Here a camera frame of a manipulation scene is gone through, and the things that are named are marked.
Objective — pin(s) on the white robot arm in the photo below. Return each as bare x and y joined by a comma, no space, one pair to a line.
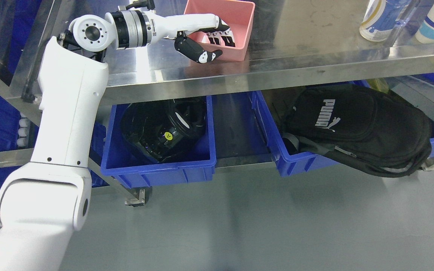
46,200

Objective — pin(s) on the blue bin with backpack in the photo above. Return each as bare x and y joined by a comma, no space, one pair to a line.
269,107

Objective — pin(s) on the black Puma backpack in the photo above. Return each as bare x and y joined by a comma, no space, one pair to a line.
360,127

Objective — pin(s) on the blue white bottle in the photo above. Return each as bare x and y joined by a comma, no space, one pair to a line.
380,19

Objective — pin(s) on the blue bin lower left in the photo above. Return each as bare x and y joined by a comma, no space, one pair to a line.
96,153

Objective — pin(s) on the black helmet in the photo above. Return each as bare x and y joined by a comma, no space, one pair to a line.
162,131

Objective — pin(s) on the pink plastic storage box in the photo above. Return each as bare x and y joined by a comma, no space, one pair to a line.
239,15

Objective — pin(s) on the blue bin with helmet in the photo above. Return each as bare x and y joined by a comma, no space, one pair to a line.
196,165

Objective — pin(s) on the steel shelf rack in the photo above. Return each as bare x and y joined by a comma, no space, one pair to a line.
293,43

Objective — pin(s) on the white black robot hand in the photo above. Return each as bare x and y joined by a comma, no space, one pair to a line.
182,28

